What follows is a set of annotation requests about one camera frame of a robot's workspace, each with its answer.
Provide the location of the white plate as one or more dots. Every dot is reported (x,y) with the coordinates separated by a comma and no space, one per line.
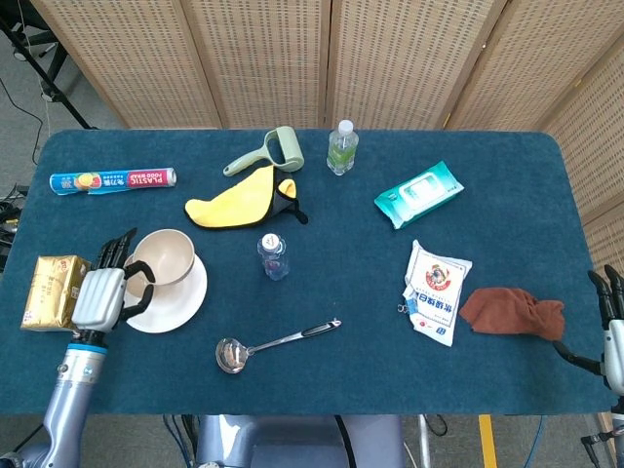
(180,304)

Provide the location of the teal wet wipes pack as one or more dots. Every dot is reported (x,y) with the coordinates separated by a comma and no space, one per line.
(419,194)

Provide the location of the dark blue table mat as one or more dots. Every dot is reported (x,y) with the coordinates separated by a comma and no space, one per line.
(341,380)

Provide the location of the small clear plastic bottle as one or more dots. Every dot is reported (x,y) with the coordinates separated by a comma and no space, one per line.
(273,258)

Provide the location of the black tripod stand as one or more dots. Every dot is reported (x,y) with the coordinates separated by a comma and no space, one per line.
(49,78)

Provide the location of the yellow grey cleaning cloth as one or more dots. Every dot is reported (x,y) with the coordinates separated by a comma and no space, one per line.
(239,202)

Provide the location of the white salt bag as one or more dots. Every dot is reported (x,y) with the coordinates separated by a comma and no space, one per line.
(436,292)

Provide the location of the gold foil tissue pack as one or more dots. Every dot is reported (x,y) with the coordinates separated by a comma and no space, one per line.
(51,292)

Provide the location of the brown cloth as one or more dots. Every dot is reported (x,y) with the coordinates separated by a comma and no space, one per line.
(512,312)

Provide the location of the silver metal stand leg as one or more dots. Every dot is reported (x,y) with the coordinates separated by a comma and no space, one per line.
(424,441)

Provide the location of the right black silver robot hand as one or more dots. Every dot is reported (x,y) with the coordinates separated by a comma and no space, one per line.
(615,351)

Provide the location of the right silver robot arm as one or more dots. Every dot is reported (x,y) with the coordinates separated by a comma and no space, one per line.
(618,429)

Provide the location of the pale green lint roller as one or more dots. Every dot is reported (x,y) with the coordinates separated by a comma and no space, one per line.
(273,151)

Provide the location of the green label water bottle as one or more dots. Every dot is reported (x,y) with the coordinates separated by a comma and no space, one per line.
(342,148)

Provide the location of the yellow floor tape strip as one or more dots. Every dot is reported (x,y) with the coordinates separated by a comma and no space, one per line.
(487,441)

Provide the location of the grey blue robot torso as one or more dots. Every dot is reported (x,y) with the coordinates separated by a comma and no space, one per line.
(292,441)

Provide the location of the stainless steel ladle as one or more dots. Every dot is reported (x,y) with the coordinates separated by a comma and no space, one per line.
(258,345)

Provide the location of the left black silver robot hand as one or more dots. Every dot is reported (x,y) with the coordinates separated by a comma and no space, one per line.
(100,300)

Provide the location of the small blue bag clip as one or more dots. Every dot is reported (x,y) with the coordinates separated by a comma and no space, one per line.
(408,306)

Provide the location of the woven folding screen panel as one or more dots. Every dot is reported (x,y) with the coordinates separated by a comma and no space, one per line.
(597,146)
(136,58)
(409,58)
(536,58)
(263,58)

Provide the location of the small beige white bowl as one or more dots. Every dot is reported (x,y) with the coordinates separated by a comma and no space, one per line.
(136,288)
(166,256)

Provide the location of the blue plastic wrap box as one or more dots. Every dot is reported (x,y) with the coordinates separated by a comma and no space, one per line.
(113,180)

